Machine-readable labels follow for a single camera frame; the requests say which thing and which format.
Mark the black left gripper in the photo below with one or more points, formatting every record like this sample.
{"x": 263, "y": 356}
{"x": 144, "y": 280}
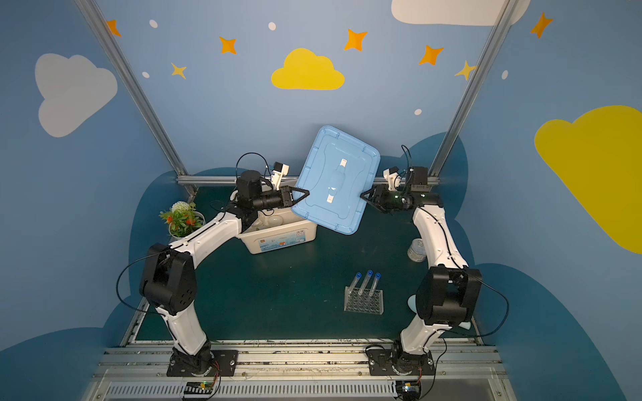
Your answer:
{"x": 287, "y": 196}

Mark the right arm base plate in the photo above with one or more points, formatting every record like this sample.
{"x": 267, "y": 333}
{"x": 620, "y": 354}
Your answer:
{"x": 395, "y": 362}

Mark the potted plant white pot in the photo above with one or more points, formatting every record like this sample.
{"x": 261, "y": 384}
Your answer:
{"x": 182, "y": 219}

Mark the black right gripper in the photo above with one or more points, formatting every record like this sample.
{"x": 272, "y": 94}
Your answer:
{"x": 379, "y": 197}

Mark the clear acrylic test tube rack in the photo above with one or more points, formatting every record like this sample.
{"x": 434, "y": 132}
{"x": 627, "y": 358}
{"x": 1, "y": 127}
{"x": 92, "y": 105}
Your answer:
{"x": 365, "y": 303}

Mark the light blue plastic lid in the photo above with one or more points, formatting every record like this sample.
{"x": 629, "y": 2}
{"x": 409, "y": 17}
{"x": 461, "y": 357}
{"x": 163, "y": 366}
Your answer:
{"x": 338, "y": 169}

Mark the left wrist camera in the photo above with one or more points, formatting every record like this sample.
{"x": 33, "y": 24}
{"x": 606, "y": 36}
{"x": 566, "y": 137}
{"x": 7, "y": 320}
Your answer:
{"x": 279, "y": 171}

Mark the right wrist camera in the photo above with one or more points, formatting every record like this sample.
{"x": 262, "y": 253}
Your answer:
{"x": 392, "y": 177}

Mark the light blue brush white handle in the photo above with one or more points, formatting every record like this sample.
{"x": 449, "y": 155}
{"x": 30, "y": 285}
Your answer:
{"x": 412, "y": 303}

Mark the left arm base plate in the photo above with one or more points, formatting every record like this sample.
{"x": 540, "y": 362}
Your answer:
{"x": 208, "y": 363}

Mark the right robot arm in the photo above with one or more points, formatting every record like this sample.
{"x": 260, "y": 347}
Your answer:
{"x": 448, "y": 293}

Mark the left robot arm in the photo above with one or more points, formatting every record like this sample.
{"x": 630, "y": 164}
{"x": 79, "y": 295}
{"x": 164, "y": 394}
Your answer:
{"x": 169, "y": 280}

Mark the white plastic storage bin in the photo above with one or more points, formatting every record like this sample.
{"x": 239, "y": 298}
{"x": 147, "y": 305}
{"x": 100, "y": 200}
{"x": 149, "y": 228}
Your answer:
{"x": 272, "y": 229}

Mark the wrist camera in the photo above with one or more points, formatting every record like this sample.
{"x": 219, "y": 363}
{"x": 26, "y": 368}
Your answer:
{"x": 279, "y": 171}
{"x": 392, "y": 177}

